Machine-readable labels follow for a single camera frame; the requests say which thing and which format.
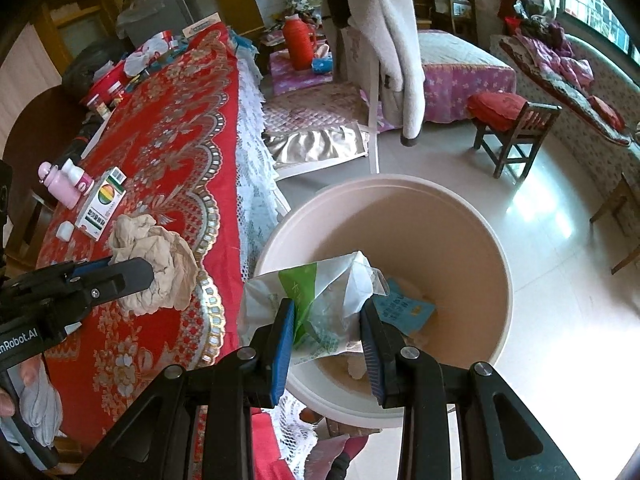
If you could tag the red cushion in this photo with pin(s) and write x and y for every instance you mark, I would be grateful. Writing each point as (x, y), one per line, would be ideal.
(495, 110)

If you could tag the person's left hand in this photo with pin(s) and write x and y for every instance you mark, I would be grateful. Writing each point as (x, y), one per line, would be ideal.
(30, 372)

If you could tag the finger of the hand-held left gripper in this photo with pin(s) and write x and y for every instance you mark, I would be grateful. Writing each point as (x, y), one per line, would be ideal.
(125, 277)
(92, 266)

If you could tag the white chair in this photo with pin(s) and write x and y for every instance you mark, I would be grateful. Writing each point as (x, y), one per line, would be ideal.
(372, 125)

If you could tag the bed with purple sheet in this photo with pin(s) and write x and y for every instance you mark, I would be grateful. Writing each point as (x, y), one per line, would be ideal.
(465, 80)

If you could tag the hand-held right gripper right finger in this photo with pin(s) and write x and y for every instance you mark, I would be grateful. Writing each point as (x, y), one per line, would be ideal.
(372, 355)

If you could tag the light blue packet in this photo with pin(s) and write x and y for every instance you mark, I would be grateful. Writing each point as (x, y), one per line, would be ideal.
(405, 310)

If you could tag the cream fleece coat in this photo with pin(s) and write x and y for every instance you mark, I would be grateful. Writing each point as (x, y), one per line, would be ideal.
(400, 60)

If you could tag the pink quilted mat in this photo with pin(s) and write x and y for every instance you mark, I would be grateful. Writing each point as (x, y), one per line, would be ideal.
(310, 105)

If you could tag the green white plastic bag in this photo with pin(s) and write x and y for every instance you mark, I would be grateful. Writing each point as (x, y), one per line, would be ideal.
(325, 285)

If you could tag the silver foil mat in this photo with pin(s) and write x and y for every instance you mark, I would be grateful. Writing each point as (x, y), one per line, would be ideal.
(315, 150)

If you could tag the floral sofa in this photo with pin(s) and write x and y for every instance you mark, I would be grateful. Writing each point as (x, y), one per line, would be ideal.
(590, 110)

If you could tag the beige round trash bin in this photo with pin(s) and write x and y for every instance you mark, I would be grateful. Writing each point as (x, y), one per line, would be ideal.
(440, 240)

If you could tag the round dark wooden board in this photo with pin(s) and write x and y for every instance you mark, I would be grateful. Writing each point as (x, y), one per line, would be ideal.
(35, 125)

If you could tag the white lace tablecloth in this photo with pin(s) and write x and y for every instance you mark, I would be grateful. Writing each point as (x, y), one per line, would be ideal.
(255, 125)

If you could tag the window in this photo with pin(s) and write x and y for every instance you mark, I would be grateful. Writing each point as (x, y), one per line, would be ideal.
(605, 5)

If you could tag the light wooden chair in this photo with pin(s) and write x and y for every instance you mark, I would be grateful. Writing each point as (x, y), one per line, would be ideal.
(620, 210)

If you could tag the grey appliance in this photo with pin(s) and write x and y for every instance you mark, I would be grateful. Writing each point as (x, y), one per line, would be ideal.
(160, 10)

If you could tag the beige cloth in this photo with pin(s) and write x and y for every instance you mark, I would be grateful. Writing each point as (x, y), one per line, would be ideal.
(165, 270)

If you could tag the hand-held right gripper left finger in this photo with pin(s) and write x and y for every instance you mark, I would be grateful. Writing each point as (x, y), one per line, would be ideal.
(282, 350)

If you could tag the red floral tablecloth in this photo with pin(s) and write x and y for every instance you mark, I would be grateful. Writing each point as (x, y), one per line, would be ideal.
(165, 125)

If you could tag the purple clothes pile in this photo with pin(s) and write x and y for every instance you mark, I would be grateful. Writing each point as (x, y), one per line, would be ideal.
(555, 55)

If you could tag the white red plastic bag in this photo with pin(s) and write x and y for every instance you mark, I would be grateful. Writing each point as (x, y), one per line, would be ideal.
(142, 60)

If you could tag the dark wooden stool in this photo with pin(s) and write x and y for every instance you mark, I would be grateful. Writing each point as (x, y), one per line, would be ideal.
(530, 130)

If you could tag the white pill bottle pink label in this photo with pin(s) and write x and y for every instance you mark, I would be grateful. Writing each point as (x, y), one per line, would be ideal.
(75, 172)

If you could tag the small white cap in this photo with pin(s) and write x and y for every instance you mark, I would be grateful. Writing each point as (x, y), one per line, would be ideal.
(65, 231)

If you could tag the grey cloth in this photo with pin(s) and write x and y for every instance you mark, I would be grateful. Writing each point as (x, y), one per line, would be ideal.
(45, 410)

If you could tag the white medicine box rainbow circle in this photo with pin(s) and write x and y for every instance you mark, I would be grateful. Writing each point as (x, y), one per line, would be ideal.
(100, 205)

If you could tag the red thermos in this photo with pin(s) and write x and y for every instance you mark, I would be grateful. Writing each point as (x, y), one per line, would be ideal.
(299, 42)

